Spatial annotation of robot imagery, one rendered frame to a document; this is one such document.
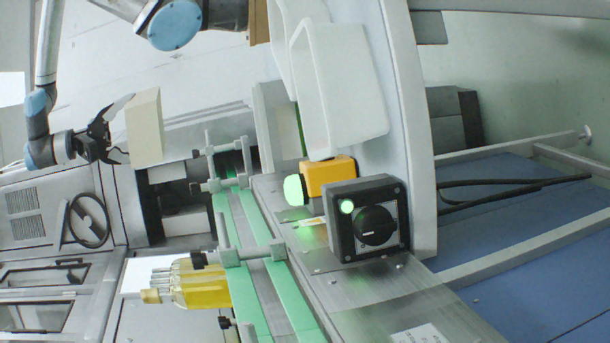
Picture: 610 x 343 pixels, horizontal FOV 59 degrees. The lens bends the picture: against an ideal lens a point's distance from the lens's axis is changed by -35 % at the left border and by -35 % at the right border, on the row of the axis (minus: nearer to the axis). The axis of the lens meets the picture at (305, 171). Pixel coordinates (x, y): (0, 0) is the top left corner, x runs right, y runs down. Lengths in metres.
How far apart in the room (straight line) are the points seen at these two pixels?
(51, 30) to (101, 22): 3.73
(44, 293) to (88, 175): 0.64
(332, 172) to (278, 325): 0.43
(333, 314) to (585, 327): 0.31
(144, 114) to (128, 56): 3.85
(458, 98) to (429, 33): 1.70
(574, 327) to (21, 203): 2.33
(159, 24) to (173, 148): 1.12
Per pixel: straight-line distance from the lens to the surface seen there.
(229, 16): 1.51
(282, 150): 1.63
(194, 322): 1.58
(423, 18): 0.87
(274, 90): 1.61
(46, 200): 2.57
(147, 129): 1.38
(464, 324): 0.60
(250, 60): 5.18
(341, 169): 1.14
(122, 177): 2.46
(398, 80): 0.82
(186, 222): 2.59
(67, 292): 2.07
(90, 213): 2.50
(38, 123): 1.48
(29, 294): 2.14
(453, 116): 2.56
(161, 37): 1.37
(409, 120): 0.84
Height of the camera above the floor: 0.95
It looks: 6 degrees down
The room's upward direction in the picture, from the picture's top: 100 degrees counter-clockwise
